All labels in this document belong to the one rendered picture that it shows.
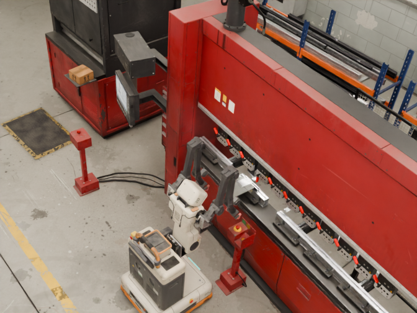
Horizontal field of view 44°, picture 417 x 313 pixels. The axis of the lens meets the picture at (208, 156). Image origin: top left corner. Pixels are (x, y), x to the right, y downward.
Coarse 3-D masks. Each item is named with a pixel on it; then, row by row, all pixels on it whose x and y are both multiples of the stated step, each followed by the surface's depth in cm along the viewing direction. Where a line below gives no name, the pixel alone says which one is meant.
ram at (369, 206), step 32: (224, 64) 453; (256, 96) 430; (224, 128) 490; (256, 128) 446; (288, 128) 411; (320, 128) 380; (288, 160) 425; (320, 160) 392; (352, 160) 364; (320, 192) 405; (352, 192) 375; (384, 192) 350; (352, 224) 387; (384, 224) 360; (416, 224) 336; (384, 256) 371; (416, 256) 346; (416, 288) 356
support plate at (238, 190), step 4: (236, 184) 487; (248, 184) 488; (236, 188) 484; (240, 188) 484; (244, 188) 484; (248, 188) 485; (252, 188) 485; (236, 192) 480; (240, 192) 480; (244, 192) 481; (236, 196) 477
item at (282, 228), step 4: (276, 220) 470; (276, 224) 467; (280, 224) 467; (280, 228) 464; (284, 228) 464; (284, 232) 460; (288, 232) 461; (288, 236) 457; (292, 236) 458; (292, 240) 454; (296, 240) 454; (296, 244) 452
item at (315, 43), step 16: (272, 16) 648; (288, 16) 655; (288, 32) 619; (320, 32) 624; (304, 48) 605; (320, 48) 601; (336, 48) 600; (352, 48) 600; (336, 64) 577; (352, 64) 580; (368, 64) 583; (384, 80) 556
